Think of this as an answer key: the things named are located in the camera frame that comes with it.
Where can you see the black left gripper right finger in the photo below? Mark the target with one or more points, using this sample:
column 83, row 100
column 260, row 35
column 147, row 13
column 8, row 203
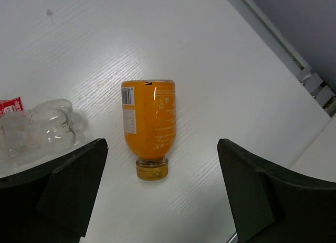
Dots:
column 271, row 203

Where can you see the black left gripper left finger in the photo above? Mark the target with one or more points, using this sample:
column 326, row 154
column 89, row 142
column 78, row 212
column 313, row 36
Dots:
column 53, row 201

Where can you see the small orange juice bottle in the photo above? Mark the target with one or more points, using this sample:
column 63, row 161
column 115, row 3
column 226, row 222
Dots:
column 149, row 123

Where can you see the clear bottle with red cap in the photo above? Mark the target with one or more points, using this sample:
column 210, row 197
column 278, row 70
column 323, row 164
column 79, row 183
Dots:
column 50, row 128

